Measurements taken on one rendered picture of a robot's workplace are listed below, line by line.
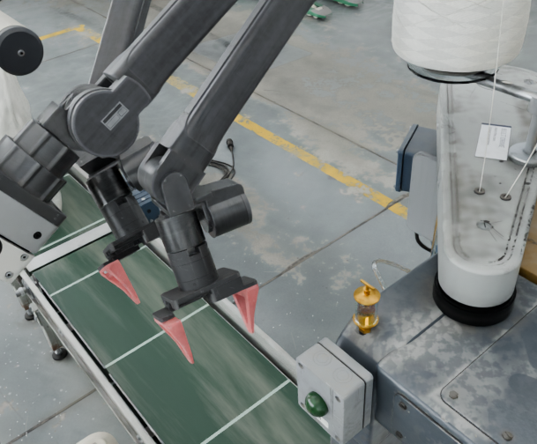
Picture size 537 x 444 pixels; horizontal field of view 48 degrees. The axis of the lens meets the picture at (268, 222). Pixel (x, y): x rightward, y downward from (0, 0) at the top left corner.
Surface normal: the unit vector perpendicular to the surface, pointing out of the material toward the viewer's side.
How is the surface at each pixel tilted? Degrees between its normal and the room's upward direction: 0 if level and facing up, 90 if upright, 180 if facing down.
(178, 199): 74
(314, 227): 0
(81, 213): 0
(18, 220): 90
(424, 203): 90
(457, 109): 0
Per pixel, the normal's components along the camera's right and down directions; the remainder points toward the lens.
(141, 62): 0.54, 0.09
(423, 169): -0.77, 0.43
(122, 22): -0.11, -0.24
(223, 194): 0.46, 0.29
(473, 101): -0.07, -0.78
